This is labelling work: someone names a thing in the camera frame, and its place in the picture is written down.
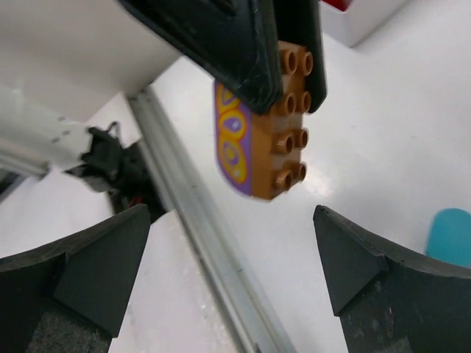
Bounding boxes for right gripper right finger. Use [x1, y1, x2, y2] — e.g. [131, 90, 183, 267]
[313, 205, 470, 352]

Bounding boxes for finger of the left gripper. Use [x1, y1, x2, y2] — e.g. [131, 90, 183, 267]
[274, 0, 327, 113]
[119, 0, 282, 113]

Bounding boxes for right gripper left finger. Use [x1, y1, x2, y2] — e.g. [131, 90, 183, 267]
[1, 204, 151, 352]

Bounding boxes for red lego brick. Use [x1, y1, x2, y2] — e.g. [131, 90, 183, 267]
[323, 0, 353, 12]

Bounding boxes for purple top brown lego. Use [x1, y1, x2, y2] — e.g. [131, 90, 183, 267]
[213, 41, 314, 201]

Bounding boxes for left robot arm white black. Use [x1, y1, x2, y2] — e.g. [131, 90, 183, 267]
[1, 1, 327, 200]

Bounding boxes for white divided container right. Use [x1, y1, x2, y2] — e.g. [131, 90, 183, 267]
[319, 0, 407, 48]

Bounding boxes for teal rounded lego brick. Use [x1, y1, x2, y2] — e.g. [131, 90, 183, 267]
[425, 208, 471, 268]

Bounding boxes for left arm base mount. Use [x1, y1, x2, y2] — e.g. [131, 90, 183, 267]
[66, 121, 167, 222]

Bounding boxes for aluminium rail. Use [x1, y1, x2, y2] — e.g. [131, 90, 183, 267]
[128, 86, 295, 352]

